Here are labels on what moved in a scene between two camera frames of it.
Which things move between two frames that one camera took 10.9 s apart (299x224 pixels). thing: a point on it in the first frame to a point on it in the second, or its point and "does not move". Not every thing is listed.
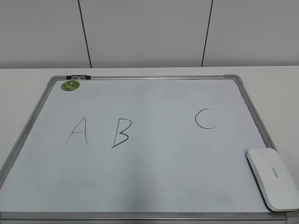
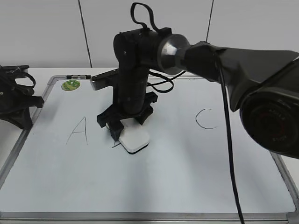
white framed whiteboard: [140, 150] does not move
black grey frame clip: [78, 77] does not move
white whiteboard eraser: [279, 187] to [134, 137]
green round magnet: [70, 85] does not move
